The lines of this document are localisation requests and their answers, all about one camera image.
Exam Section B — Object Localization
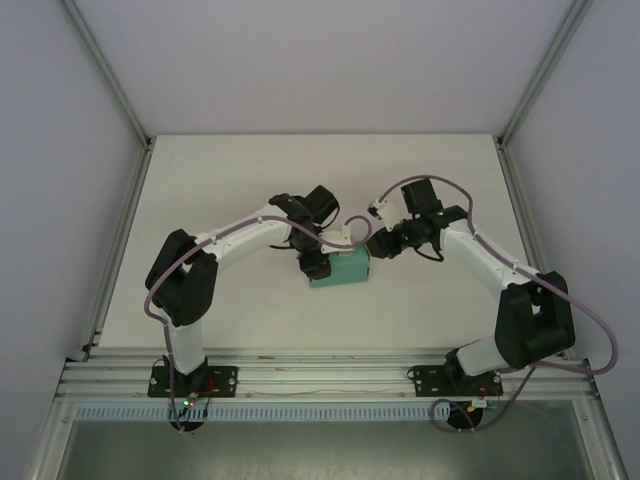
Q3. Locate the aluminium mounting rail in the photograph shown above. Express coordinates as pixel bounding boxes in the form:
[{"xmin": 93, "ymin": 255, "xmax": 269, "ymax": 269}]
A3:
[{"xmin": 54, "ymin": 346, "xmax": 599, "ymax": 402}]

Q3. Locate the aluminium frame post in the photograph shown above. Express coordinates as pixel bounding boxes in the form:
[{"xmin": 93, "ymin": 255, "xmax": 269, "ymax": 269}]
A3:
[
  {"xmin": 496, "ymin": 0, "xmax": 594, "ymax": 147},
  {"xmin": 62, "ymin": 0, "xmax": 152, "ymax": 147}
]

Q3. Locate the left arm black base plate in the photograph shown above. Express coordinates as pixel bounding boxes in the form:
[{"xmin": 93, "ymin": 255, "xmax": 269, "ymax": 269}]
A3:
[{"xmin": 147, "ymin": 365, "xmax": 239, "ymax": 399}]

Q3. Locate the slotted grey cable duct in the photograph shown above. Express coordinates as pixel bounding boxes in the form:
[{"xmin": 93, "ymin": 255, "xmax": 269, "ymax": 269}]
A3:
[{"xmin": 74, "ymin": 405, "xmax": 447, "ymax": 422}]

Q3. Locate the teal paper box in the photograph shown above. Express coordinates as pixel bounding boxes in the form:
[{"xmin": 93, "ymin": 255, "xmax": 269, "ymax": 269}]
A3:
[{"xmin": 307, "ymin": 246, "xmax": 373, "ymax": 291}]

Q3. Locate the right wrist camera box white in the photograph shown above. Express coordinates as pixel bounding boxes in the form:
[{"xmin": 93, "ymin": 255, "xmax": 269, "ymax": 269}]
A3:
[{"xmin": 368, "ymin": 196, "xmax": 400, "ymax": 222}]

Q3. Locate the aluminium table side rail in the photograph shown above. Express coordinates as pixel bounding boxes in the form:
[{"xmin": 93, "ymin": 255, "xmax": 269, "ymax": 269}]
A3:
[
  {"xmin": 81, "ymin": 138, "xmax": 154, "ymax": 362},
  {"xmin": 494, "ymin": 138, "xmax": 592, "ymax": 361}
]

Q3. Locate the metal sheet panel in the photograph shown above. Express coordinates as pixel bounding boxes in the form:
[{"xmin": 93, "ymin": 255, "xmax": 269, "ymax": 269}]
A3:
[{"xmin": 53, "ymin": 402, "xmax": 610, "ymax": 480}]

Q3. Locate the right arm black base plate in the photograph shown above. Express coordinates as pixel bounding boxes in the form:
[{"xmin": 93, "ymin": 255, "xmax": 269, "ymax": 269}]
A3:
[{"xmin": 406, "ymin": 364, "xmax": 504, "ymax": 399}]

